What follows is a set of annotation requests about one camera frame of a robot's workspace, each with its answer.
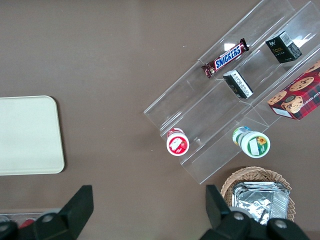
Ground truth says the black box white label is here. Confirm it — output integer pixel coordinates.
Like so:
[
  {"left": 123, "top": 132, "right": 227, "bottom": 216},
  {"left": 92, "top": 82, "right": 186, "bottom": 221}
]
[{"left": 222, "top": 69, "right": 254, "bottom": 100}]

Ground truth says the red cola bottle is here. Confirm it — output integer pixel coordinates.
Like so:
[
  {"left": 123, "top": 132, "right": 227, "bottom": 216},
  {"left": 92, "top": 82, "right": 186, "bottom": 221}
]
[{"left": 19, "top": 218, "right": 36, "bottom": 229}]

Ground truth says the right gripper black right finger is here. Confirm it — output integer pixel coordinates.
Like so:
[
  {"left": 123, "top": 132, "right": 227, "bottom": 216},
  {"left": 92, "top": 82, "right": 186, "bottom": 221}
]
[{"left": 199, "top": 184, "right": 252, "bottom": 240}]

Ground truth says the silver foil tray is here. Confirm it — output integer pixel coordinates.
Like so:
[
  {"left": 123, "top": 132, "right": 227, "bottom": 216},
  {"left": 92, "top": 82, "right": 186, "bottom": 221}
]
[
  {"left": 232, "top": 181, "right": 291, "bottom": 221},
  {"left": 233, "top": 191, "right": 276, "bottom": 226}
]

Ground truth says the black box gold Face print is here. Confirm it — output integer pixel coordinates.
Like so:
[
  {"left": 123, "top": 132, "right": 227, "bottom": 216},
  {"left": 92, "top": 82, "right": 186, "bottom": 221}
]
[{"left": 265, "top": 30, "right": 303, "bottom": 64}]

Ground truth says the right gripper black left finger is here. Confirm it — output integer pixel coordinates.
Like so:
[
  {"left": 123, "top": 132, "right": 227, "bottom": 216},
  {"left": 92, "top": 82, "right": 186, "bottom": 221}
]
[{"left": 18, "top": 184, "right": 95, "bottom": 240}]

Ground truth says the green lidded yogurt cup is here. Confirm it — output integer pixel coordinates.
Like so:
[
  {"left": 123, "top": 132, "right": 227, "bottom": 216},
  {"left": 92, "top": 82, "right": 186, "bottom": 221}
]
[{"left": 232, "top": 126, "right": 271, "bottom": 158}]

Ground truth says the clear acrylic stepped display stand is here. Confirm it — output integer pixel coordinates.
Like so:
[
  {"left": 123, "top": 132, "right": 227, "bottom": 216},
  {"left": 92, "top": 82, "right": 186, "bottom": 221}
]
[{"left": 143, "top": 0, "right": 320, "bottom": 185}]

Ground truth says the Snickers chocolate bar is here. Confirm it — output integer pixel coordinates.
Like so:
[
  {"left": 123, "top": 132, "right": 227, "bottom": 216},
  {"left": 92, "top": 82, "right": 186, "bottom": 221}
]
[{"left": 201, "top": 38, "right": 250, "bottom": 79}]

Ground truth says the light wicker basket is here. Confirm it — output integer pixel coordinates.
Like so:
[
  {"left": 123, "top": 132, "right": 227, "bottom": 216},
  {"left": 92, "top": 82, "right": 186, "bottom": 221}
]
[{"left": 220, "top": 166, "right": 296, "bottom": 223}]

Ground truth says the beige plastic serving tray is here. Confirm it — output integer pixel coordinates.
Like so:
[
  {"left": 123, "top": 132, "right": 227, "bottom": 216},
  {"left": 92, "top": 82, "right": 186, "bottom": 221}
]
[{"left": 0, "top": 95, "right": 66, "bottom": 176}]

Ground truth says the red lidded yogurt cup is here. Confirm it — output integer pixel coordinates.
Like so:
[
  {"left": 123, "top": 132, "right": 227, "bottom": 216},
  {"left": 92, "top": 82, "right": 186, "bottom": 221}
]
[{"left": 166, "top": 127, "right": 190, "bottom": 157}]

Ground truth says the red chocolate chip cookie box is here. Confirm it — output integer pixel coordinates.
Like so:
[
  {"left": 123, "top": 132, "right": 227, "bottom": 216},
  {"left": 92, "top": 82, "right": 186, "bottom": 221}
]
[{"left": 266, "top": 60, "right": 320, "bottom": 121}]

